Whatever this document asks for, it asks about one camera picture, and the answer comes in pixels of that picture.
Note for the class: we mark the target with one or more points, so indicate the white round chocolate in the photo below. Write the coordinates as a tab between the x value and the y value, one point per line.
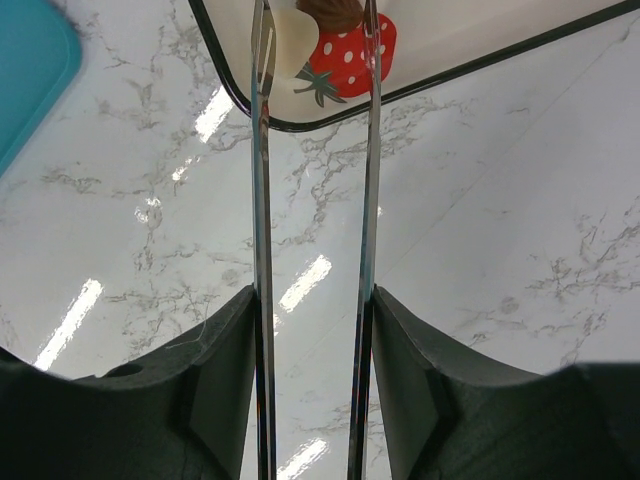
297	35

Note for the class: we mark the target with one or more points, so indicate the metal serving tongs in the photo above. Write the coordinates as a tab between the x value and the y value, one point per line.
263	51

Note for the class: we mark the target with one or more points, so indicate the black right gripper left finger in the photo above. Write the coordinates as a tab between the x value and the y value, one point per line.
178	412

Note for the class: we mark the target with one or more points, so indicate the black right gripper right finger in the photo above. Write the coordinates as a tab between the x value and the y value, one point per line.
450	412

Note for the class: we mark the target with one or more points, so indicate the teal box lid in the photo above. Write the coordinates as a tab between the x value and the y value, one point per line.
40	56

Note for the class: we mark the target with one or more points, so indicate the strawberry print tray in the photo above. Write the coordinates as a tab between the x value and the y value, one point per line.
423	44

